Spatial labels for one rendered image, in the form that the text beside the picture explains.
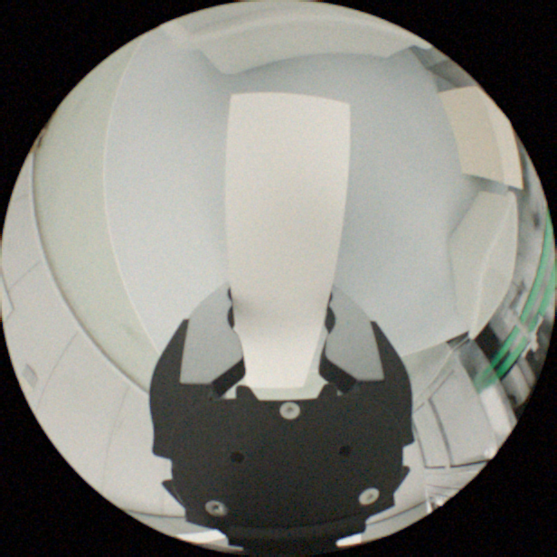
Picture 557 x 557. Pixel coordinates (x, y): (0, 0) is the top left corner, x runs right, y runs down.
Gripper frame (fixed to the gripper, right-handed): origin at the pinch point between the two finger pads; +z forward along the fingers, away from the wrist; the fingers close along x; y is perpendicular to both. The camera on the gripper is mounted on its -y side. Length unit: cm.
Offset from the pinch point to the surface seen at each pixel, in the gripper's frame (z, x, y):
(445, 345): 7, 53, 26
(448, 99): 2.5, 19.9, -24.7
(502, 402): -24, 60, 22
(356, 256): 4.1, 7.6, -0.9
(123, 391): 47, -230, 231
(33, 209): 70, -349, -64
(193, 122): 4.1, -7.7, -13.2
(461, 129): 2.3, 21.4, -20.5
